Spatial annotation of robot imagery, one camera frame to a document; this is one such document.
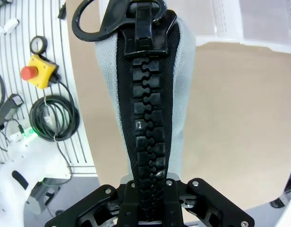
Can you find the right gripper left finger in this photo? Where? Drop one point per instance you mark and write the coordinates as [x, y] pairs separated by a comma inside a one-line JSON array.
[[130, 203]]

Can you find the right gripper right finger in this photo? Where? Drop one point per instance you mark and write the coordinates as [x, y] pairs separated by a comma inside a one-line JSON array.
[[172, 203]]

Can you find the grey pencil case black zipper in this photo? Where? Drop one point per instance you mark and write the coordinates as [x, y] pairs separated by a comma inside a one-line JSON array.
[[145, 106]]

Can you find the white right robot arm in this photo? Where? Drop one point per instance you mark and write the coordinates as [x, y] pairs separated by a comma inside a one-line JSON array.
[[8, 189]]

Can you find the white box with green light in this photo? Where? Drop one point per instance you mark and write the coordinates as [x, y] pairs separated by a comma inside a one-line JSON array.
[[20, 136]]

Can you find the black grey handheld pendant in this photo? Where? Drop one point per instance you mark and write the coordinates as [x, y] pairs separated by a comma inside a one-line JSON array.
[[9, 108]]

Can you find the yellow emergency stop red button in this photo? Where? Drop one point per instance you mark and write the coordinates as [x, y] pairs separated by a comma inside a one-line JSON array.
[[42, 71]]

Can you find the slotted aluminium mounting plate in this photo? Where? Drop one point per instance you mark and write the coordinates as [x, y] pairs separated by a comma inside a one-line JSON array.
[[53, 47]]

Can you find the black tape roll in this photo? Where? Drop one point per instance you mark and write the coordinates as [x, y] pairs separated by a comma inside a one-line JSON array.
[[44, 46]]

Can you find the small black clip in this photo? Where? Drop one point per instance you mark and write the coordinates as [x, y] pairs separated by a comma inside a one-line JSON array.
[[62, 10]]

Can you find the white plastic piece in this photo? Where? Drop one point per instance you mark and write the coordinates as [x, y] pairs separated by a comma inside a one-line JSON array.
[[8, 26]]

